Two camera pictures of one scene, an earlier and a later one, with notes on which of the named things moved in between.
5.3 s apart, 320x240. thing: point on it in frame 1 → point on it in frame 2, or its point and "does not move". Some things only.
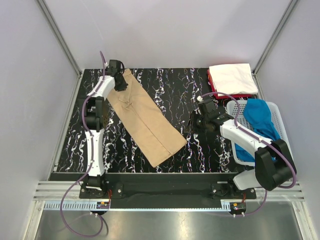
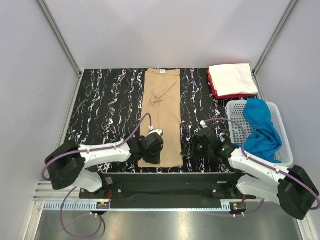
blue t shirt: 259,113 does not move
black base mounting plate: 169,190 does not move
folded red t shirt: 225,96 does not move
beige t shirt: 150,128 → 162,102
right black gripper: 191,127 → 189,152
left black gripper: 123,86 → 156,160
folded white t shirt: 234,79 does not move
